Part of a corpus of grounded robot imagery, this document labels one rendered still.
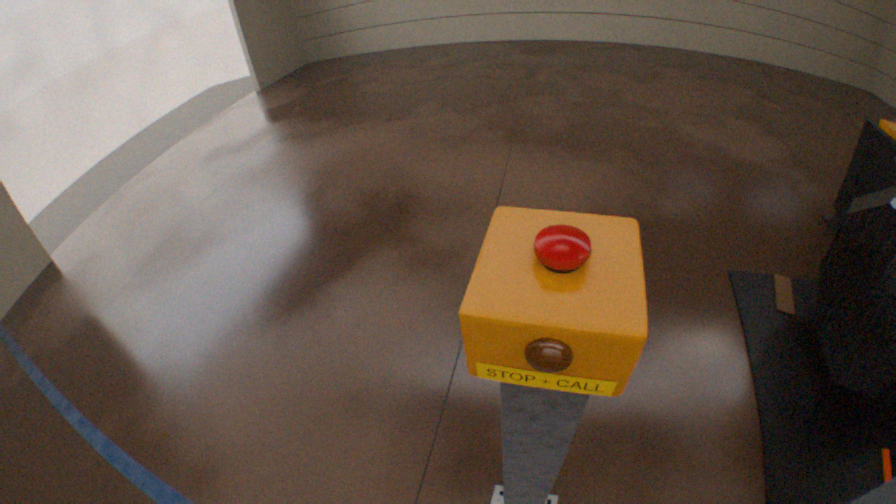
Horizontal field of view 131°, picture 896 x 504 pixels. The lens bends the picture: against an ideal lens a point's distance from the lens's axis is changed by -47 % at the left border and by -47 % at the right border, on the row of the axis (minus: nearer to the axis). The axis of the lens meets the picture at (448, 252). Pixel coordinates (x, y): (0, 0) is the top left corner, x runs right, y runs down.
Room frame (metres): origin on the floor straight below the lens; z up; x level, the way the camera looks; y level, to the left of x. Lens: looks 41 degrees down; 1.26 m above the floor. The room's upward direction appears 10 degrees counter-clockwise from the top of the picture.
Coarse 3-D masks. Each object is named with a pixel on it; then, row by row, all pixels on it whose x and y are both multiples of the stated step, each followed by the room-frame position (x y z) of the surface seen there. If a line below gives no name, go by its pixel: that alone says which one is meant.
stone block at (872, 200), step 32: (864, 224) 0.53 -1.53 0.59; (832, 256) 0.61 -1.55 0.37; (864, 256) 0.46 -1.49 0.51; (832, 288) 0.51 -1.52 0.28; (864, 288) 0.38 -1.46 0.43; (832, 320) 0.41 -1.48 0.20; (864, 320) 0.29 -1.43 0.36; (832, 352) 0.31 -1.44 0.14; (864, 352) 0.20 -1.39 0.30; (864, 384) 0.11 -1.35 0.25
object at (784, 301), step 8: (776, 280) 0.81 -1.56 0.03; (784, 280) 0.79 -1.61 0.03; (776, 288) 0.77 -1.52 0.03; (784, 288) 0.75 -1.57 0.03; (776, 296) 0.72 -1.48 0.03; (784, 296) 0.71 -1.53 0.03; (776, 304) 0.68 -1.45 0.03; (784, 304) 0.67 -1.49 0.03; (792, 304) 0.65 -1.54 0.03; (784, 312) 0.63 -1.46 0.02; (792, 312) 0.61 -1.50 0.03
